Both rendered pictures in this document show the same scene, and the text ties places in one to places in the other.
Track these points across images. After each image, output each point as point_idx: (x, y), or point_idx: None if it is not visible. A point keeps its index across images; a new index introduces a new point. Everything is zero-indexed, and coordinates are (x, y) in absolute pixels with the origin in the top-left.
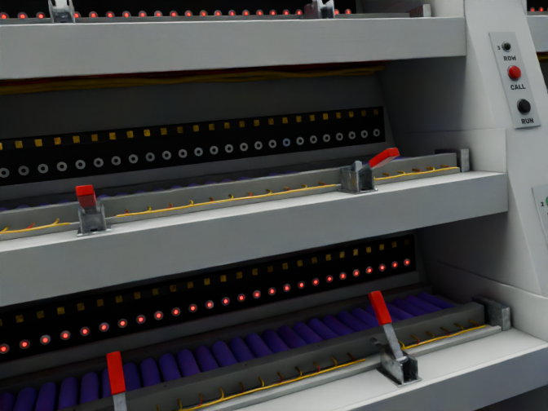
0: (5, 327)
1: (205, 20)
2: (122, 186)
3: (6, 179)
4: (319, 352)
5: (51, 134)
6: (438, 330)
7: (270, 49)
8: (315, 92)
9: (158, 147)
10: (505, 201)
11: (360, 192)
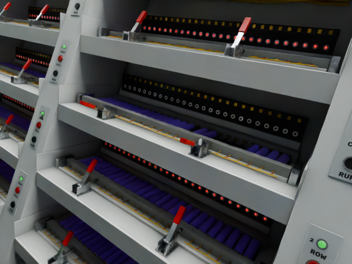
0: None
1: (193, 44)
2: (156, 107)
3: (130, 90)
4: (157, 213)
5: (153, 77)
6: (218, 255)
7: (189, 66)
8: (276, 94)
9: (176, 96)
10: (285, 218)
11: (190, 154)
